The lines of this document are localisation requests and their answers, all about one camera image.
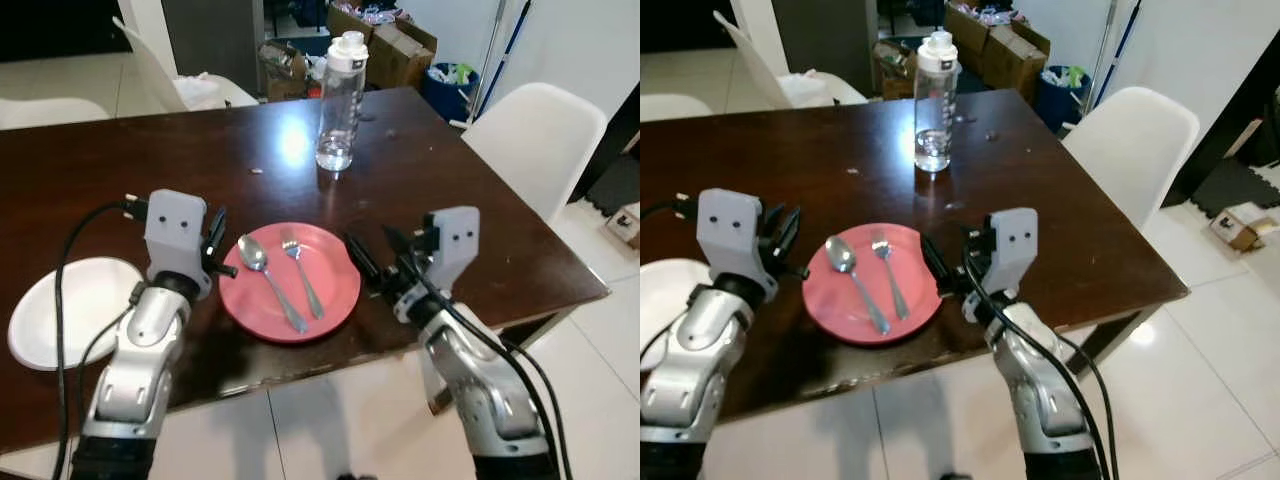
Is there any pink round plate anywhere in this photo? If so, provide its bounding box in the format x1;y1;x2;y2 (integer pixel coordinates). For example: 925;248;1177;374
219;222;363;345
802;222;944;347

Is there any silver metal spoon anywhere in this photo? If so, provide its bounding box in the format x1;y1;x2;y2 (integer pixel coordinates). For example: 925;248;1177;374
236;233;310;336
825;235;892;336

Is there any silver metal fork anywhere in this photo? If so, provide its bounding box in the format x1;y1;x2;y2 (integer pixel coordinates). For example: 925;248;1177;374
868;229;912;322
279;231;327;322

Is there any white round plate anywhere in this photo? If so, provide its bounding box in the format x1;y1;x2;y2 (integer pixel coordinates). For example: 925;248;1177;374
640;258;714;347
7;256;147;373

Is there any clear bottle with white cap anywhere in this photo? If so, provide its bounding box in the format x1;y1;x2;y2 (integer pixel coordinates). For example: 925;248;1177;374
315;30;370;174
912;29;962;174

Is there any small cardboard box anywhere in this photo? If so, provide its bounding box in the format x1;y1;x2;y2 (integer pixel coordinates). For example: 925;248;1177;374
604;204;641;250
1208;203;1280;253

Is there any blue waste bin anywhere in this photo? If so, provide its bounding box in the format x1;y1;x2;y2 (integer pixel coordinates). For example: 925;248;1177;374
417;62;482;124
1032;64;1094;133

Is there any black floor mat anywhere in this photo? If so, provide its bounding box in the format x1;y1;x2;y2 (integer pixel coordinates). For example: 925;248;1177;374
1184;155;1280;218
584;150;641;217

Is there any large brown cardboard box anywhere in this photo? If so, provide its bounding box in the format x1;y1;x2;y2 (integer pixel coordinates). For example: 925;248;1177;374
367;21;439;91
982;21;1052;98

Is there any open cardboard box with items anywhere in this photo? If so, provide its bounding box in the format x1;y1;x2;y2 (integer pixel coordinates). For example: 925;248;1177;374
325;3;403;47
942;3;1003;53

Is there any white pole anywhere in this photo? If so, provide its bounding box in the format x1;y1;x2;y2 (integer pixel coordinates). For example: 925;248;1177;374
1093;0;1116;93
484;0;531;99

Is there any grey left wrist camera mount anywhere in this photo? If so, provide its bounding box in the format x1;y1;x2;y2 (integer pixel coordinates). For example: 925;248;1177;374
144;189;212;298
696;187;768;293

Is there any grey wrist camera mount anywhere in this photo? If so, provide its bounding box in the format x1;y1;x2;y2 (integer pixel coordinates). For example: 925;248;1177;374
424;206;482;303
986;207;1040;298
144;189;212;298
696;187;768;293

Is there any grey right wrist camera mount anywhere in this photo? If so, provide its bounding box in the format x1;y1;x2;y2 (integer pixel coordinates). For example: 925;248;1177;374
424;206;482;303
986;207;1040;298

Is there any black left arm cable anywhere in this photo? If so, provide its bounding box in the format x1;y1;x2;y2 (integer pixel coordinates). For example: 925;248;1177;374
640;194;701;225
52;198;153;480

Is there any blue mop handle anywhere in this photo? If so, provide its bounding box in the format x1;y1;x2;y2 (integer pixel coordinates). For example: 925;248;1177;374
476;8;533;119
1093;0;1143;109

